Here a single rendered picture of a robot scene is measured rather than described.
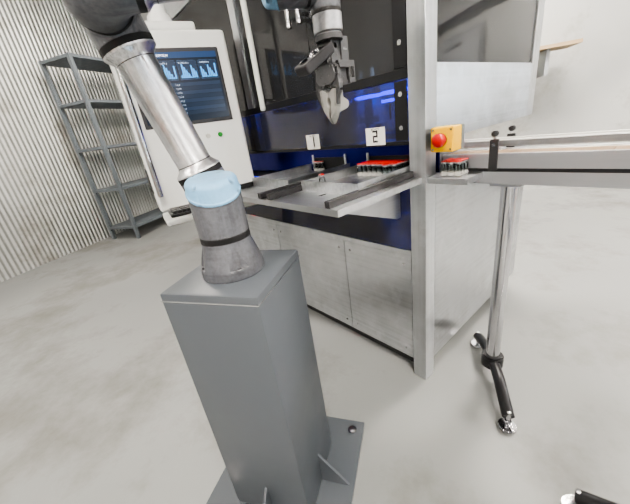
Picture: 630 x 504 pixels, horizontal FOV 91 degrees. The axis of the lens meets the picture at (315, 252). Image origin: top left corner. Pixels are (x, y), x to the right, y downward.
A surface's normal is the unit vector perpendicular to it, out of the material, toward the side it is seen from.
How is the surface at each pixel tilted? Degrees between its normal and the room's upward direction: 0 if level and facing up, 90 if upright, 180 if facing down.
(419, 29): 90
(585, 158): 90
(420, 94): 90
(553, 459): 0
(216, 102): 90
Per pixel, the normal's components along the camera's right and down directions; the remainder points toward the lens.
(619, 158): -0.74, 0.35
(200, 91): 0.51, 0.26
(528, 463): -0.14, -0.91
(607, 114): -0.29, 0.40
